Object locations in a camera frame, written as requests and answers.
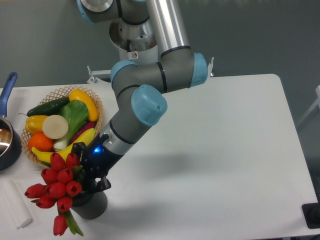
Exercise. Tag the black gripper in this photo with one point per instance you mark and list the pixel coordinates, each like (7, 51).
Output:
(97, 159)

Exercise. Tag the red tulip bouquet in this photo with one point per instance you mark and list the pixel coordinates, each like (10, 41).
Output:
(59, 189)

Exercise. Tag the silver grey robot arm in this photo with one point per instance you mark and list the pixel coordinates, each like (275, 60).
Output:
(138, 88)

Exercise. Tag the dark grey ribbed vase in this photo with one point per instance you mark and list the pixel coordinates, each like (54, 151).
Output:
(90, 205)

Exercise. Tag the yellow banana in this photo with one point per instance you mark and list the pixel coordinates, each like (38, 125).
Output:
(45, 157)

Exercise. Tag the purple eggplant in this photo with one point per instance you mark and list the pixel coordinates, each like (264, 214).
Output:
(88, 125)

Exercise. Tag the beige round onion slice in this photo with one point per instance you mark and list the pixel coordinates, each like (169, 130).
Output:
(55, 127)

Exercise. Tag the green lettuce leaf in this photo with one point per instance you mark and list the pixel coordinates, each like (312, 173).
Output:
(76, 114)

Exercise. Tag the orange fruit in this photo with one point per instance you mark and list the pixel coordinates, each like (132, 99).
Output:
(41, 142)

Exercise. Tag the green cucumber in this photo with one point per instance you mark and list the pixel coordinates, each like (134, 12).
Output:
(47, 108)

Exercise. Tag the yellow bell pepper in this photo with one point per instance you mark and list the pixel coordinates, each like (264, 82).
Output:
(34, 124)

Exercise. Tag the woven wicker basket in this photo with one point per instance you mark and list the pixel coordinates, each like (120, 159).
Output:
(57, 94)

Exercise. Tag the white rolled cloth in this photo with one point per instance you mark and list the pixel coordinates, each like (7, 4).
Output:
(14, 204)

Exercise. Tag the black device at table edge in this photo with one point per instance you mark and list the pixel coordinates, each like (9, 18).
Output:
(311, 212)

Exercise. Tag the dark pot with blue handle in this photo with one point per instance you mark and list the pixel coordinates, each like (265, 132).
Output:
(10, 142)

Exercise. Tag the white metal base frame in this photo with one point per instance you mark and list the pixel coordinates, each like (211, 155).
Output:
(99, 76)

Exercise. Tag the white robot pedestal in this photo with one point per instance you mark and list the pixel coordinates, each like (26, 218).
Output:
(134, 42)

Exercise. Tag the white frame at right edge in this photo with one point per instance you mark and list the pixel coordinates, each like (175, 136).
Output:
(311, 112)

